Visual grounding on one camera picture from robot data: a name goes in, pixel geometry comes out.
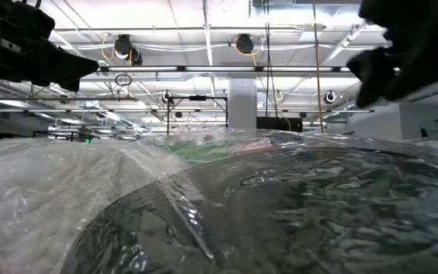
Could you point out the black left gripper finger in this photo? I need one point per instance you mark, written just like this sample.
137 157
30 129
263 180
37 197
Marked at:
65 70

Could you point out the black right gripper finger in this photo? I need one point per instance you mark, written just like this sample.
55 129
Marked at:
378 72

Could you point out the green exit sign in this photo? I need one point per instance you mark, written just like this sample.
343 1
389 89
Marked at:
87 140

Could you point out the long light strip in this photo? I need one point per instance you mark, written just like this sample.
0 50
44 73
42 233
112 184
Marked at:
146 69

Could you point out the white structural column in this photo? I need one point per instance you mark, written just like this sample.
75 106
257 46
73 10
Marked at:
242 102

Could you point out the bagged black bath sponge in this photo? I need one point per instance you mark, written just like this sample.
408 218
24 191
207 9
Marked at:
280 213

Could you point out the distant black rig frame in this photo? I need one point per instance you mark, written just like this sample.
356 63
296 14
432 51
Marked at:
197 97

